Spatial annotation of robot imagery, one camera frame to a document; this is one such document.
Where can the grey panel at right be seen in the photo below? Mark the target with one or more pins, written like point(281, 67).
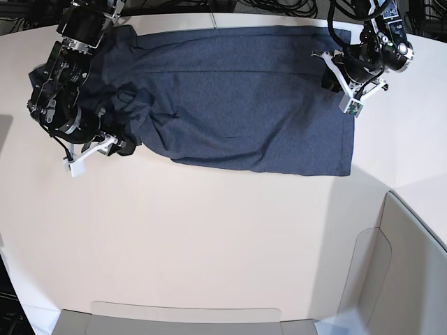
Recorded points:
point(397, 278)

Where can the dark blue t-shirt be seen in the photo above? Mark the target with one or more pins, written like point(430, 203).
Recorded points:
point(237, 99)

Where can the grey panel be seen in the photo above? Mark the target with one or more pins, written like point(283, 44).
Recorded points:
point(397, 278)
point(113, 318)

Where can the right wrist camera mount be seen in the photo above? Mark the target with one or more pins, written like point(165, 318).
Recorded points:
point(76, 164)

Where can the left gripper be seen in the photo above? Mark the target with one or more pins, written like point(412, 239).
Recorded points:
point(357, 63)

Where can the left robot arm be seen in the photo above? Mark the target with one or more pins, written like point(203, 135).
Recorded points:
point(383, 43)

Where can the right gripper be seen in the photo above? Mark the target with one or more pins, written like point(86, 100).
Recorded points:
point(84, 128)

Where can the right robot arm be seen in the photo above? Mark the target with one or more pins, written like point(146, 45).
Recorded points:
point(53, 103)

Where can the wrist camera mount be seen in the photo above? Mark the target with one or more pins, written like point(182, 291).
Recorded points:
point(76, 164)
point(349, 87)

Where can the grey panel at bottom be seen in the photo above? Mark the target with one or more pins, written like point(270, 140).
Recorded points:
point(113, 318)

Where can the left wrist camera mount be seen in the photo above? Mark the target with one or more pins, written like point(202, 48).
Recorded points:
point(349, 87)

